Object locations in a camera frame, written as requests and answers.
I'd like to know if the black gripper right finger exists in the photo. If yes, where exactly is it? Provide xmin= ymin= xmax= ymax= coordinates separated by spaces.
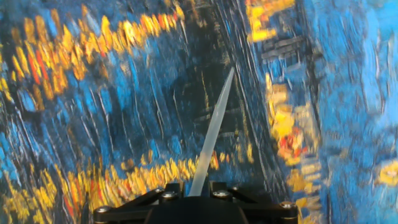
xmin=208 ymin=180 xmax=299 ymax=223

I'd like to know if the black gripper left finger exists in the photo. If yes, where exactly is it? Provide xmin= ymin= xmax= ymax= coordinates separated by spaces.
xmin=93 ymin=182 xmax=187 ymax=223

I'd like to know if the translucent large pipette tip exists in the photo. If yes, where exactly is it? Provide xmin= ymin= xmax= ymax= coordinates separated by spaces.
xmin=187 ymin=66 xmax=236 ymax=198

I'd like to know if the starry night painting cloth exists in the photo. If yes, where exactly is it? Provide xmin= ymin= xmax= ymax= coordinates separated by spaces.
xmin=0 ymin=0 xmax=398 ymax=224

